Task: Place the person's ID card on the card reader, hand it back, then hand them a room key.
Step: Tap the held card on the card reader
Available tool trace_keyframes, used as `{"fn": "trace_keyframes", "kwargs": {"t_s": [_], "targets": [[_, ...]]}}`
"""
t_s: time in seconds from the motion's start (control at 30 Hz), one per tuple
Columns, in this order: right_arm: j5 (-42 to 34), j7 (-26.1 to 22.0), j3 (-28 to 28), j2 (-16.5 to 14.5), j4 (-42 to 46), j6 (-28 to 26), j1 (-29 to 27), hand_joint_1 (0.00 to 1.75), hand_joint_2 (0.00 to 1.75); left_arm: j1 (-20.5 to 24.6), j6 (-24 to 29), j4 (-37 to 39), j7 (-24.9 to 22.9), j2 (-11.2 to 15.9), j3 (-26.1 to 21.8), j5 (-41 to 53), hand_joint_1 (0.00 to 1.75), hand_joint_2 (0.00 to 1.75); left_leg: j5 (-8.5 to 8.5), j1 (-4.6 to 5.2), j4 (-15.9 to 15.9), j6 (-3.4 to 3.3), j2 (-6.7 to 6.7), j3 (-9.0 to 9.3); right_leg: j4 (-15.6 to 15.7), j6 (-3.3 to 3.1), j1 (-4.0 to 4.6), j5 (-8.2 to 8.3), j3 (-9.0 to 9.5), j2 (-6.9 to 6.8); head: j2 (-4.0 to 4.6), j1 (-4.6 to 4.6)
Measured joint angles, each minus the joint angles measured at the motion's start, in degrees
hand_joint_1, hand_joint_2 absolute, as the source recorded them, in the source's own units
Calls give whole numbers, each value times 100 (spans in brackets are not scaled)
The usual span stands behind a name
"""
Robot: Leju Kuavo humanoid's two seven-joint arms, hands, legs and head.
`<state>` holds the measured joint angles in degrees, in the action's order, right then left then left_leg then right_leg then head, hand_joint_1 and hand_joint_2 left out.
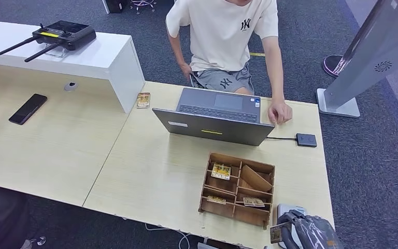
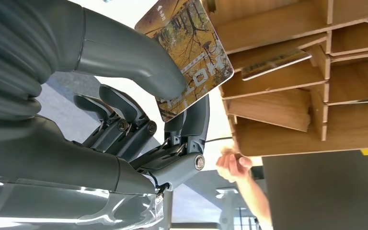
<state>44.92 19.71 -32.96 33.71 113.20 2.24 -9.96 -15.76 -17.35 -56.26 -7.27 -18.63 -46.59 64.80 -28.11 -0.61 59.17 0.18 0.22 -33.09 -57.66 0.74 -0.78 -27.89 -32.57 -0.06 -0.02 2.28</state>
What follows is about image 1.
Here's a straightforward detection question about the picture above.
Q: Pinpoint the gold card with brown border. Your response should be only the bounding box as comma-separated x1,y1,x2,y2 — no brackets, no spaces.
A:
136,92,151,109

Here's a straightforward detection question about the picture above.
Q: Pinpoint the gold and white card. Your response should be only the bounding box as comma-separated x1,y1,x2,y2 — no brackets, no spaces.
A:
211,162,232,181

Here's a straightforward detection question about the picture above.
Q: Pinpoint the gold ID card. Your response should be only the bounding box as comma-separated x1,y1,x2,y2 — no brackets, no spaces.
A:
270,222,292,244

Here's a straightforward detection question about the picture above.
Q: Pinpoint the black office chair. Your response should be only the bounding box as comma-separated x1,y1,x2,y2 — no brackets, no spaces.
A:
0,181,37,249

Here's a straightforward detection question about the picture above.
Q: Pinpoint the clear acrylic controller stand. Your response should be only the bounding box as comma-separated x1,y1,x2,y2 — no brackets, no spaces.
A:
44,44,66,59

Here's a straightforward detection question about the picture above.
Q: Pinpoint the wooden compartment box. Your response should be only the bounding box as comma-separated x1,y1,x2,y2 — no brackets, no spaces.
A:
198,152,276,230

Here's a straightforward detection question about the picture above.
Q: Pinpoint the black box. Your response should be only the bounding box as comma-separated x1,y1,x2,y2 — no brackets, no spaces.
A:
102,0,129,15

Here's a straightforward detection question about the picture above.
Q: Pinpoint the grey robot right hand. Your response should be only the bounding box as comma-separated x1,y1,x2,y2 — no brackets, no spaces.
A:
276,210,344,249

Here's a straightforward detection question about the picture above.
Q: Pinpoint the person's left hand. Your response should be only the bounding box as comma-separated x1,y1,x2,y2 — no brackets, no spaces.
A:
267,99,293,125

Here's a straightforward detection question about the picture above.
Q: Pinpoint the grey kiosk stand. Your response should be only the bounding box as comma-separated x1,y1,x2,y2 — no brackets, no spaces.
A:
316,0,398,119

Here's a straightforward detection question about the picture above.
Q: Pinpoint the person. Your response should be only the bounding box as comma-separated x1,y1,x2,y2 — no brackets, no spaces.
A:
165,0,293,125

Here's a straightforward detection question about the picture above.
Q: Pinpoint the round chrome post base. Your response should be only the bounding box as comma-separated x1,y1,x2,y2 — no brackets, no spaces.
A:
322,54,348,79

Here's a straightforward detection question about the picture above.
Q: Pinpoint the black remote controller with antennas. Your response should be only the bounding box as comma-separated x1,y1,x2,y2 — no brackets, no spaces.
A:
0,20,97,63

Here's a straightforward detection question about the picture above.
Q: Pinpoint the black smartphone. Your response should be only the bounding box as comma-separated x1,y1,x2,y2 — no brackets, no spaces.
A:
8,93,48,126

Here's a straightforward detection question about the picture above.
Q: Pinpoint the small black card reader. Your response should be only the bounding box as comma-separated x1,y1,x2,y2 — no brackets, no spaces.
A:
295,133,318,148

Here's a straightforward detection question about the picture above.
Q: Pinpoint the person's right hand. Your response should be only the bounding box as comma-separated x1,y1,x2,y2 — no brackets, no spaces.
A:
180,63,193,81

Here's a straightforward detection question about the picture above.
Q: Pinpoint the chrome chair base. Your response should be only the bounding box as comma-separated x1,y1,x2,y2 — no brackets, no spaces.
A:
130,0,158,15

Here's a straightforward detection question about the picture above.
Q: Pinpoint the white desk shelf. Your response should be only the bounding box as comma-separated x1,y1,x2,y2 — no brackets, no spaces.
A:
0,19,146,114

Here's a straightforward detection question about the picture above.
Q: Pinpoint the white card reader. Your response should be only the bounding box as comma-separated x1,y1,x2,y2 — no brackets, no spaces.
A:
276,203,308,220

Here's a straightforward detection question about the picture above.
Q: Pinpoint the clear plastic film wrap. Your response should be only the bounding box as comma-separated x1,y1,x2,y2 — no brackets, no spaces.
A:
294,214,342,249

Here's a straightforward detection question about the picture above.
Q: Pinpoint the gold room key card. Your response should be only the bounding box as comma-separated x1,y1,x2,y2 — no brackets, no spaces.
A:
243,197,265,208

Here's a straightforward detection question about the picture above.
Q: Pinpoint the white cable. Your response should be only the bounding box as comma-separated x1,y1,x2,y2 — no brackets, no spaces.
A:
145,223,191,249

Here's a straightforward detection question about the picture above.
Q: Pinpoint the grey laptop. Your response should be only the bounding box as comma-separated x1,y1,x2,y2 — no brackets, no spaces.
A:
152,87,276,147

